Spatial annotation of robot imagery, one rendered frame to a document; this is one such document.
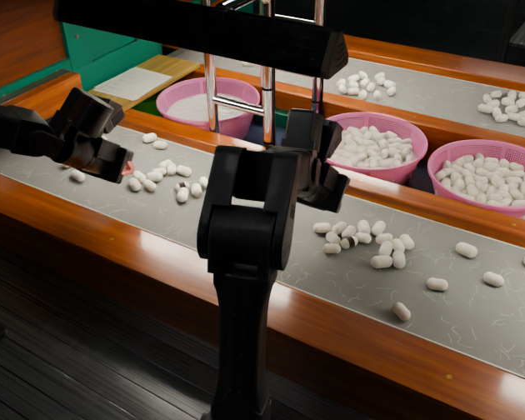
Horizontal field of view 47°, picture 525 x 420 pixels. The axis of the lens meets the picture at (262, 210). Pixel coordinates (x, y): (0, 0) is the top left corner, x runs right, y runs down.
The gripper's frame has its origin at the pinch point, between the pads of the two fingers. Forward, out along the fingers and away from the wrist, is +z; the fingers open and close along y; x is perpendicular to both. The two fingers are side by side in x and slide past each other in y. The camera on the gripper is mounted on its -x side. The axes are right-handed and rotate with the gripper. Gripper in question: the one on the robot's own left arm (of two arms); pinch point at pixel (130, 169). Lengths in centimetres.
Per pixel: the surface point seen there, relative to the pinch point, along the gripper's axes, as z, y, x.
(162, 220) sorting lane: 2.9, -9.1, 7.4
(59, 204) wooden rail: -5.1, 9.5, 11.0
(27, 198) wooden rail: -6.4, 16.6, 12.0
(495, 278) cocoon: 11, -69, -2
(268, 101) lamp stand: 18.4, -14.8, -23.3
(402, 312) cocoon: 0, -59, 8
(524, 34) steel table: 254, -31, -141
